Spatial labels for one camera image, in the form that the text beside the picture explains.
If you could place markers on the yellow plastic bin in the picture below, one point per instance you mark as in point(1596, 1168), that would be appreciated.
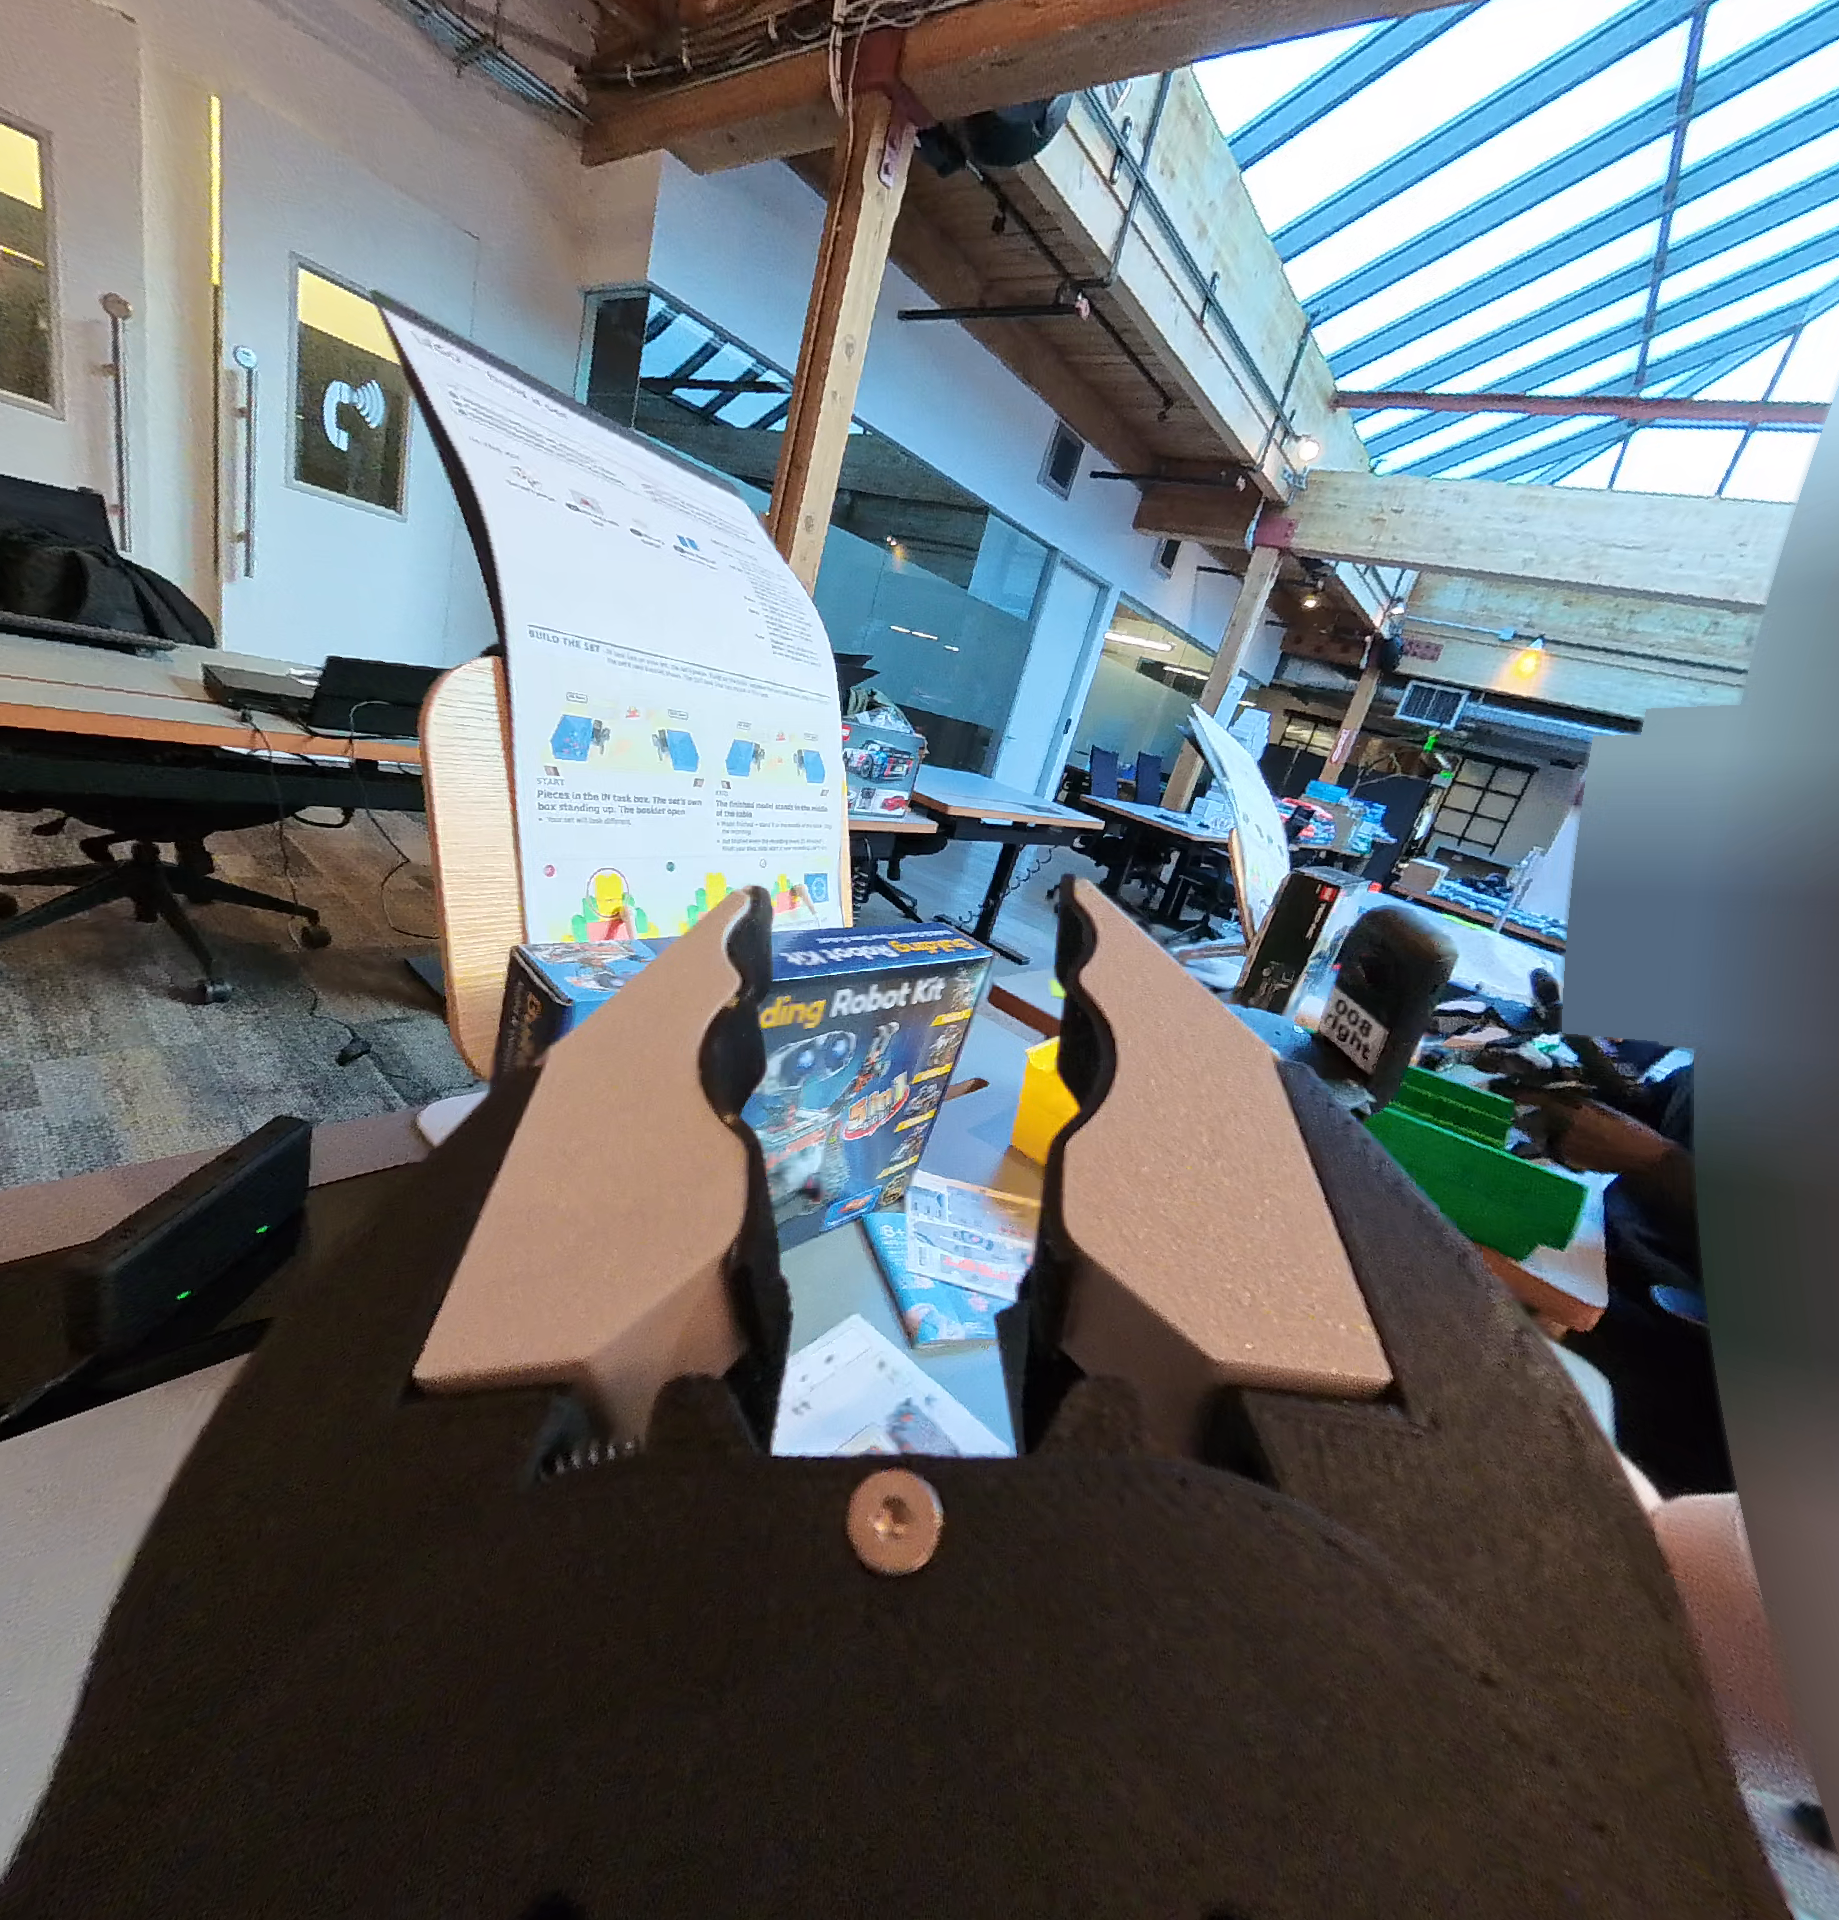
point(1039, 1103)

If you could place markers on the small car kit box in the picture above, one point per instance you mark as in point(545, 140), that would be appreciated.
point(882, 759)

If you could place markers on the black car kit box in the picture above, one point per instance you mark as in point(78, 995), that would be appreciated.
point(1295, 940)

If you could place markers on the black electronic device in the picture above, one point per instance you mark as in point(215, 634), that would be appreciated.
point(186, 1228)

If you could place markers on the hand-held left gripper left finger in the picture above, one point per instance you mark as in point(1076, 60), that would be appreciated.
point(605, 1201)

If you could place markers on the instruction booklet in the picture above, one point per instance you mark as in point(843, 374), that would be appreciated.
point(859, 1394)

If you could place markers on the blue robot kit box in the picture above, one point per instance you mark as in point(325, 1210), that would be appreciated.
point(859, 1064)

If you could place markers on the white instruction poster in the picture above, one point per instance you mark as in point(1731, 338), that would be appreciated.
point(635, 600)

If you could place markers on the green plastic bin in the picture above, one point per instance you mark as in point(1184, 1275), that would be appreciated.
point(1461, 1096)
point(1489, 1193)

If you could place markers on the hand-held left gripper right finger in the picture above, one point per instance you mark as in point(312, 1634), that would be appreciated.
point(1219, 1201)

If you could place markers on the brown edged office desk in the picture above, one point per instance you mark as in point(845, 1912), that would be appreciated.
point(996, 812)
point(110, 689)

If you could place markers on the black office chair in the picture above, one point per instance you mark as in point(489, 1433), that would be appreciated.
point(78, 571)

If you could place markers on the white door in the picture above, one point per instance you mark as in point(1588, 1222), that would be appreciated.
point(349, 571)

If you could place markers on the blue closed booklet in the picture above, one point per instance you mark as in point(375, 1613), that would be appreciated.
point(920, 1292)

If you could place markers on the wooden post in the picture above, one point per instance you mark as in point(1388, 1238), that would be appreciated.
point(1219, 674)
point(836, 344)

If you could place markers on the black laptop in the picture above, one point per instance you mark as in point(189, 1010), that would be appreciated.
point(336, 694)

